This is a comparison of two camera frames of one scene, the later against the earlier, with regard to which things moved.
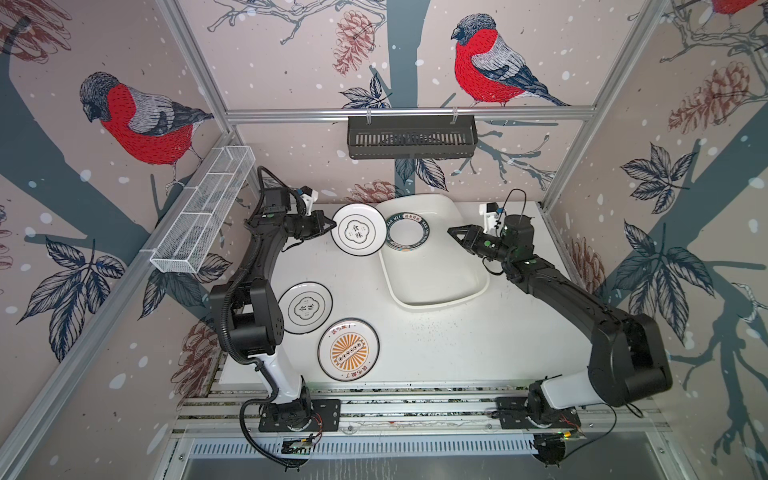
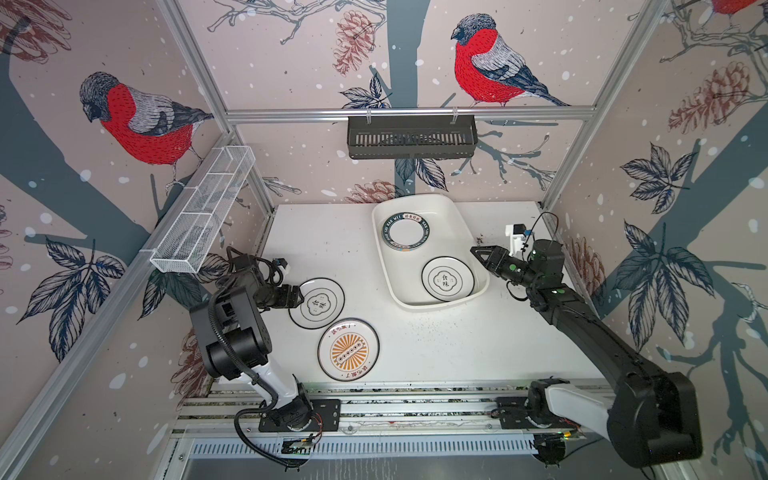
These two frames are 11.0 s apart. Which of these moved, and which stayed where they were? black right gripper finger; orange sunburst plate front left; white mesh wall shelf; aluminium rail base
Moved: black right gripper finger
Stayed: orange sunburst plate front left; white mesh wall shelf; aluminium rail base
